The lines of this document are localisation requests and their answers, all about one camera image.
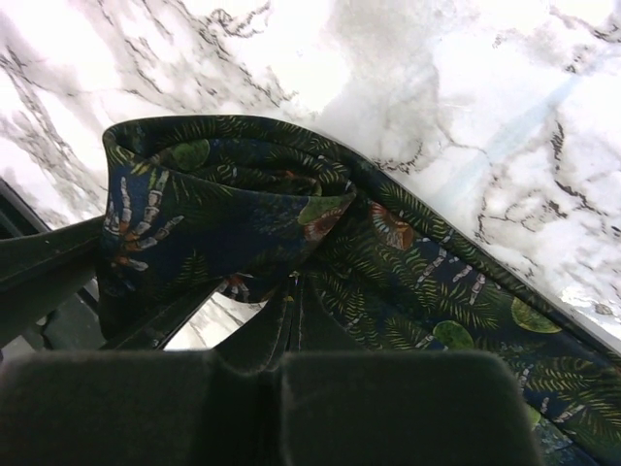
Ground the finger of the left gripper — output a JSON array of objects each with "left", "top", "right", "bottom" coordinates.
[
  {"left": 101, "top": 279, "right": 222, "bottom": 350},
  {"left": 0, "top": 179, "right": 113, "bottom": 350}
]

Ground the dark patterned necktie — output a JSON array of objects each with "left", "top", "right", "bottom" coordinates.
[{"left": 96, "top": 116, "right": 620, "bottom": 465}]

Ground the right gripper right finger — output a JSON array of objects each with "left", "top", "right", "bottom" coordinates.
[{"left": 271, "top": 274, "right": 544, "bottom": 466}]

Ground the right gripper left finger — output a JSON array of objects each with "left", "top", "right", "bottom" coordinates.
[{"left": 0, "top": 271, "right": 292, "bottom": 466}]

